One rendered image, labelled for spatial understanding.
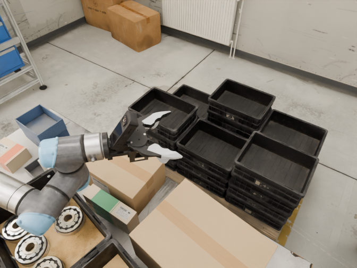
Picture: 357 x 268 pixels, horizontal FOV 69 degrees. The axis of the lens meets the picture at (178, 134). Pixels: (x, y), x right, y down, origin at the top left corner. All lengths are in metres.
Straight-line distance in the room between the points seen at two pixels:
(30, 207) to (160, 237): 0.42
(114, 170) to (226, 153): 0.91
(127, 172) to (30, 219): 0.51
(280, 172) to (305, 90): 1.70
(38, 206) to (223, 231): 0.58
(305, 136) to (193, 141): 0.81
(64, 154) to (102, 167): 0.49
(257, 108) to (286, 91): 1.14
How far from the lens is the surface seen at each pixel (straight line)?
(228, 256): 0.94
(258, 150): 1.74
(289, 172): 1.70
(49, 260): 1.05
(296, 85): 3.27
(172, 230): 0.95
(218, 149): 1.84
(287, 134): 2.06
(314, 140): 2.10
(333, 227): 2.22
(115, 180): 1.12
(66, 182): 0.76
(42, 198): 0.75
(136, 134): 0.70
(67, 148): 0.70
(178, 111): 1.92
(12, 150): 1.53
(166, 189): 1.26
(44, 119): 1.63
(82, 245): 1.07
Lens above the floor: 1.78
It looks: 47 degrees down
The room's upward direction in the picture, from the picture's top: straight up
